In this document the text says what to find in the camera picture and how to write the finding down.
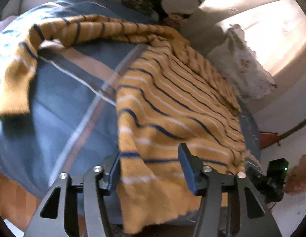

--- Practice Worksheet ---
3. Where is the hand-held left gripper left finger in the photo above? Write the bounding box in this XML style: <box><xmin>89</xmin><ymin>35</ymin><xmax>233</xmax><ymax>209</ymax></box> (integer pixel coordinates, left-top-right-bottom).
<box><xmin>24</xmin><ymin>154</ymin><xmax>121</xmax><ymax>237</ymax></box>

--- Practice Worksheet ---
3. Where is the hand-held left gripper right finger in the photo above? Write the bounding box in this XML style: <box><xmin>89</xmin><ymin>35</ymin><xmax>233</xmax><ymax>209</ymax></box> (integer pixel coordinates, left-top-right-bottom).
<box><xmin>178</xmin><ymin>143</ymin><xmax>283</xmax><ymax>237</ymax></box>

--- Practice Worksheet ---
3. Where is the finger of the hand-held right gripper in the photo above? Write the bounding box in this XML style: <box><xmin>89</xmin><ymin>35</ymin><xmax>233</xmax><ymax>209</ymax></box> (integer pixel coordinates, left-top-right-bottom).
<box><xmin>244</xmin><ymin>159</ymin><xmax>263</xmax><ymax>178</ymax></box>

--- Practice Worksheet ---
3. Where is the mustard striped knit sweater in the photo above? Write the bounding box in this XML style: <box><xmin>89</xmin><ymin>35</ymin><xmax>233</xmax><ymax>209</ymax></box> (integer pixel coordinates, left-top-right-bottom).
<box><xmin>0</xmin><ymin>14</ymin><xmax>247</xmax><ymax>234</ymax></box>

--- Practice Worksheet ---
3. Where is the pink crumpled object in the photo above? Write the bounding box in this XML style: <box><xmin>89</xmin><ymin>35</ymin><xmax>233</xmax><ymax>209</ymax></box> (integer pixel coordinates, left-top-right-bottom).
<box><xmin>283</xmin><ymin>154</ymin><xmax>306</xmax><ymax>196</ymax></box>

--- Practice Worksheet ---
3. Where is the orange cloth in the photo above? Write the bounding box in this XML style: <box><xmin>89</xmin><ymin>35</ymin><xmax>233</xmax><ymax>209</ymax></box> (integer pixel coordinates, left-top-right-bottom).
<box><xmin>260</xmin><ymin>131</ymin><xmax>279</xmax><ymax>150</ymax></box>

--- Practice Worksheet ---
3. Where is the wooden stick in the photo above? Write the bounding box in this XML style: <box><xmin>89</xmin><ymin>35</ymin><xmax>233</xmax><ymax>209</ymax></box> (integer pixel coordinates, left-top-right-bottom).
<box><xmin>279</xmin><ymin>116</ymin><xmax>306</xmax><ymax>139</ymax></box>

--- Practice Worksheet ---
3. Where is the blue plaid bed sheet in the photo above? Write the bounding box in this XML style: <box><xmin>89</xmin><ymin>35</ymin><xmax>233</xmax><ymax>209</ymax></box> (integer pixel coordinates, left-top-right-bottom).
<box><xmin>0</xmin><ymin>0</ymin><xmax>262</xmax><ymax>228</ymax></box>

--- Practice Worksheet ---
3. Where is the white ruffled floral pillow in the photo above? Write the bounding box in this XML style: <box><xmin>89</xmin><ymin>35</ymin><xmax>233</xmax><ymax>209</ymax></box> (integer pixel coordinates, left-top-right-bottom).
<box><xmin>207</xmin><ymin>24</ymin><xmax>277</xmax><ymax>102</ymax></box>

